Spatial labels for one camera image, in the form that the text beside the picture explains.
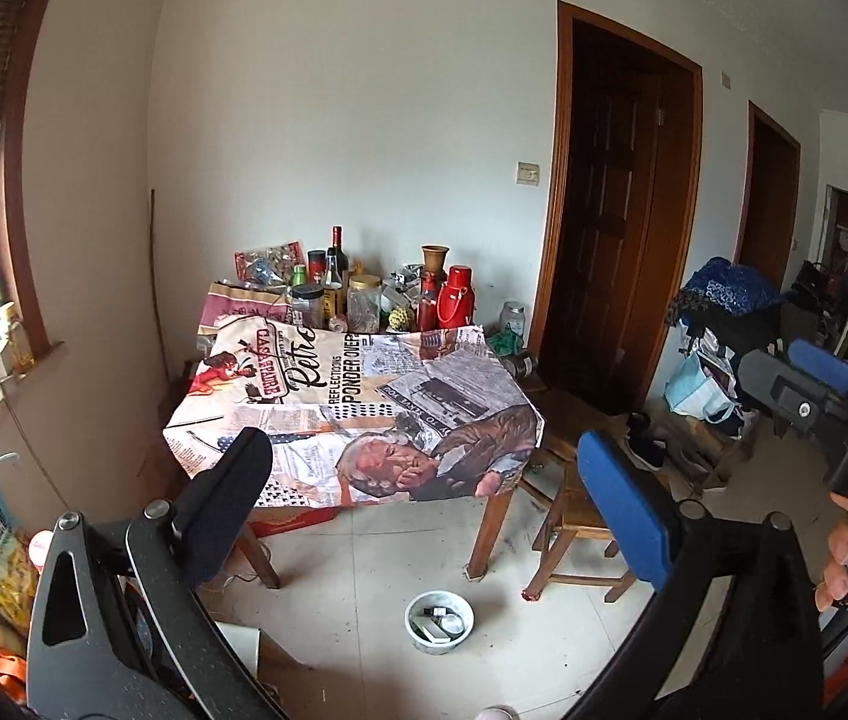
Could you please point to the brown clay vase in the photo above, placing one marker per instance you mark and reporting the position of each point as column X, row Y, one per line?
column 433, row 256

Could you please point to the dark wine bottle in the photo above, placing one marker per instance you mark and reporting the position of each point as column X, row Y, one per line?
column 337, row 253

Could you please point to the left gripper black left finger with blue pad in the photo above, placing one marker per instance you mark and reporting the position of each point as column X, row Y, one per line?
column 118, row 629

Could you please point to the red thermos flask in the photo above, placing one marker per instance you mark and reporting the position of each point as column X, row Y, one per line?
column 455, row 302

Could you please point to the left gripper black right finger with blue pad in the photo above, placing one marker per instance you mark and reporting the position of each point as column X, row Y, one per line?
column 764, row 657

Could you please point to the glass jar beside table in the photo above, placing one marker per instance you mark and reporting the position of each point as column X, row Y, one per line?
column 513, row 319

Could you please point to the dark lid snack jar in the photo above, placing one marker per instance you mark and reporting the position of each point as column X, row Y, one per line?
column 307, row 305

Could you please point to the light blue tote bag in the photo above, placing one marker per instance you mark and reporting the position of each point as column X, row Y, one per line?
column 702, row 390

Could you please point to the person's right hand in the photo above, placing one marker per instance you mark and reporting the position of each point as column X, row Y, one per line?
column 833, row 585

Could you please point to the green cap bottle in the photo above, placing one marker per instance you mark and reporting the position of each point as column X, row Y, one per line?
column 299, row 275

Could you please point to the newspaper print tablecloth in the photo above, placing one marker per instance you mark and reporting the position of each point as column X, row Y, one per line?
column 358, row 419

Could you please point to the clear yellow-label liquor bottle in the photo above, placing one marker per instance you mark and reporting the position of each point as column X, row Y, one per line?
column 334, row 293

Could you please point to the wooden stool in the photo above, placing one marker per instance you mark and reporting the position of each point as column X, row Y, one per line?
column 571, row 514

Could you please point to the white trash bowl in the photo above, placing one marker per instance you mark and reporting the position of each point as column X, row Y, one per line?
column 438, row 621

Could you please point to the wooden door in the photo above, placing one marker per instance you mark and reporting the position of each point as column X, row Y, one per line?
column 771, row 191
column 624, row 173

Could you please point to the blue patterned bag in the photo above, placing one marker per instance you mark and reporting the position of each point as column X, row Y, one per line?
column 740, row 290

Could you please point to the small red tin can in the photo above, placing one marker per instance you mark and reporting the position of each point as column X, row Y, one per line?
column 338, row 324

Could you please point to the red sauce bottle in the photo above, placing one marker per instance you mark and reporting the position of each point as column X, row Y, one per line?
column 426, row 313

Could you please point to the red snack bag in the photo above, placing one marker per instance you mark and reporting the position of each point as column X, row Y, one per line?
column 272, row 265

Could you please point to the clear jar with seeds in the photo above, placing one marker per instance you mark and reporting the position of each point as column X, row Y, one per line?
column 364, row 303

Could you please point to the yellow-green knobbly fruit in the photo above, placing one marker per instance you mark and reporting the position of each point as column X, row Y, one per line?
column 400, row 319

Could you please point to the white wall switch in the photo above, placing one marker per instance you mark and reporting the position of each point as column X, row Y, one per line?
column 527, row 174

